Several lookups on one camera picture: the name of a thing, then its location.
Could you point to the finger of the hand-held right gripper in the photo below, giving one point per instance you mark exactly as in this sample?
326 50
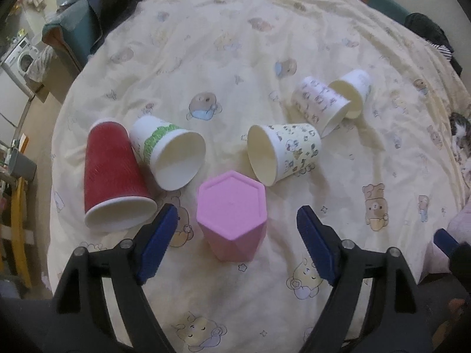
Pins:
444 239

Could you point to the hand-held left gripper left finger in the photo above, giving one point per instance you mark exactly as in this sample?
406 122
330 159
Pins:
159 241

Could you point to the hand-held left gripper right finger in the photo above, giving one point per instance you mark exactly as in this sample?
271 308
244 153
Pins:
317 244

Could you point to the pink hexagonal cup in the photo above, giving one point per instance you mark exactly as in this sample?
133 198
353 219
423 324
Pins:
231 216

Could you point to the red paper cup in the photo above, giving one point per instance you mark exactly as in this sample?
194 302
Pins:
110 176

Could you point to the white cup with green print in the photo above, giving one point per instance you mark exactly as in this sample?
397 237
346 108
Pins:
173 154

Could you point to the paper cup with panda print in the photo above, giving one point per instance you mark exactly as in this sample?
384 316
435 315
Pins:
287 150

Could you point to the paper cup with small print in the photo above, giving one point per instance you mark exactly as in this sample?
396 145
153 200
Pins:
320 103

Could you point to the white paper cup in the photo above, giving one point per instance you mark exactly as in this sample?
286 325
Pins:
354 92

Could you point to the pink cloth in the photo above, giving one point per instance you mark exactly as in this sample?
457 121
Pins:
441 261

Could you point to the grey white cat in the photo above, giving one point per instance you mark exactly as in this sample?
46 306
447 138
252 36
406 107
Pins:
461 132

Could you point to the yellow chair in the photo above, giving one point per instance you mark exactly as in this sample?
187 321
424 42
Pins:
20 228

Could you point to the grey bin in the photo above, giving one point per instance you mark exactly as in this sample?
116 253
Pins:
22 164

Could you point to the black white striped cloth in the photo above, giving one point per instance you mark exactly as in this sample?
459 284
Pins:
444 51

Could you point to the cream printed bear blanket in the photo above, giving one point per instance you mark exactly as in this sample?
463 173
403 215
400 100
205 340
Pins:
235 44

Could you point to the floral cloth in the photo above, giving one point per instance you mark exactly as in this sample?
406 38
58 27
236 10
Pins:
41 64

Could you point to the white washing machine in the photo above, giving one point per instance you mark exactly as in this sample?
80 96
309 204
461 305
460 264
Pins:
21 60

